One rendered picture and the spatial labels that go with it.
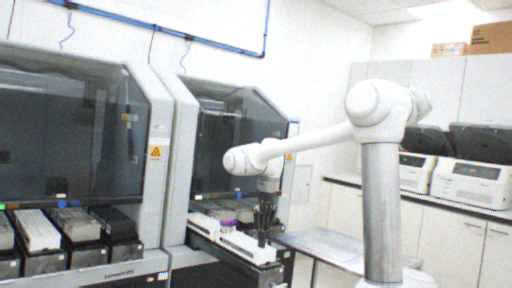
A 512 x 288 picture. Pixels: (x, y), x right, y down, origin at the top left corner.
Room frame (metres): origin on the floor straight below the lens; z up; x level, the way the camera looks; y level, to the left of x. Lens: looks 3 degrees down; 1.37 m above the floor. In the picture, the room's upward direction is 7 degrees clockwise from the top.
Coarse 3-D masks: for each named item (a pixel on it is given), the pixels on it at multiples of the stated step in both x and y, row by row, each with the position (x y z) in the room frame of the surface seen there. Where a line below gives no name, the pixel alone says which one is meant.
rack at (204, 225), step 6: (192, 216) 1.89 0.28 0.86; (198, 216) 1.90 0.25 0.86; (204, 216) 1.92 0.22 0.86; (192, 222) 1.91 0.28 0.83; (198, 222) 1.79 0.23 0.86; (204, 222) 1.80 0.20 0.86; (210, 222) 1.81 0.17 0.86; (216, 222) 1.83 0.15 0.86; (192, 228) 1.83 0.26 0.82; (198, 228) 1.86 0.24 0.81; (204, 228) 1.88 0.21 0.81; (210, 228) 1.72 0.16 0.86; (216, 228) 1.73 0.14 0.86; (204, 234) 1.75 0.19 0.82; (210, 234) 1.71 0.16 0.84
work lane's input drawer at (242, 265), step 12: (192, 240) 1.79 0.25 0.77; (204, 240) 1.72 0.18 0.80; (216, 252) 1.64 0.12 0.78; (228, 252) 1.59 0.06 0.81; (228, 264) 1.56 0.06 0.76; (240, 264) 1.50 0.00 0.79; (252, 264) 1.47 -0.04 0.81; (264, 264) 1.47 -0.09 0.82; (276, 264) 1.48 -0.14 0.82; (252, 276) 1.44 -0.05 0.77; (264, 276) 1.43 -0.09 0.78; (276, 276) 1.48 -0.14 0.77
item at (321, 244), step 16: (272, 240) 1.82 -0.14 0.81; (288, 240) 1.81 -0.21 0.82; (304, 240) 1.84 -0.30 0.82; (320, 240) 1.87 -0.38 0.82; (336, 240) 1.91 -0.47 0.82; (352, 240) 1.94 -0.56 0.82; (320, 256) 1.63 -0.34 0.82; (336, 256) 1.66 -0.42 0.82; (352, 256) 1.68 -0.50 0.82; (352, 272) 1.51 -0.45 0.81
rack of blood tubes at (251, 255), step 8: (232, 232) 1.70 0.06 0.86; (216, 240) 1.67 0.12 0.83; (224, 240) 1.67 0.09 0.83; (232, 240) 1.58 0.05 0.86; (240, 240) 1.59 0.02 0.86; (248, 240) 1.61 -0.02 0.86; (256, 240) 1.61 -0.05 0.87; (232, 248) 1.58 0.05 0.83; (240, 248) 1.64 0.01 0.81; (248, 248) 1.50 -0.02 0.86; (256, 248) 1.51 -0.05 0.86; (264, 248) 1.52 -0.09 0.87; (272, 248) 1.53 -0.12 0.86; (248, 256) 1.56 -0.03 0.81; (256, 256) 1.46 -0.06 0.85; (264, 256) 1.47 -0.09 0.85; (272, 256) 1.50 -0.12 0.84; (256, 264) 1.46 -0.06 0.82
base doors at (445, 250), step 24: (336, 192) 4.03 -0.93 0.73; (360, 192) 3.81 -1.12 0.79; (336, 216) 4.00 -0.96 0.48; (360, 216) 3.78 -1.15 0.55; (408, 216) 3.41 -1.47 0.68; (432, 216) 3.24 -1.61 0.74; (456, 216) 3.09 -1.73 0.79; (408, 240) 3.38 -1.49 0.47; (432, 240) 3.22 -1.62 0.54; (456, 240) 3.07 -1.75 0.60; (480, 240) 2.94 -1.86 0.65; (504, 240) 2.83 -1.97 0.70; (432, 264) 3.20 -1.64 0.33; (456, 264) 3.05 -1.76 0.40; (480, 264) 2.92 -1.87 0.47; (504, 264) 2.81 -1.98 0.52
